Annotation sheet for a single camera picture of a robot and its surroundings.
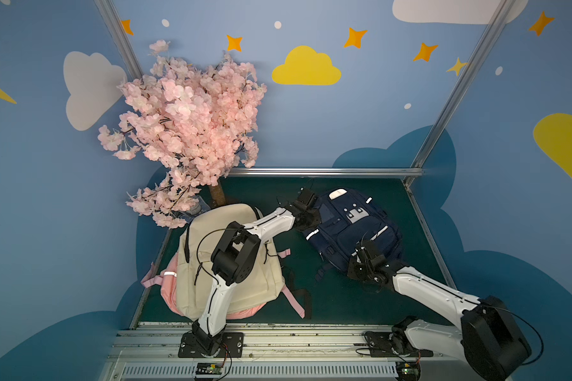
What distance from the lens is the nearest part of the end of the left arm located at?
732mm

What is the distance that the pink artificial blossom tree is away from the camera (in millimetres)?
615

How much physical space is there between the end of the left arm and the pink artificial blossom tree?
269 millimetres
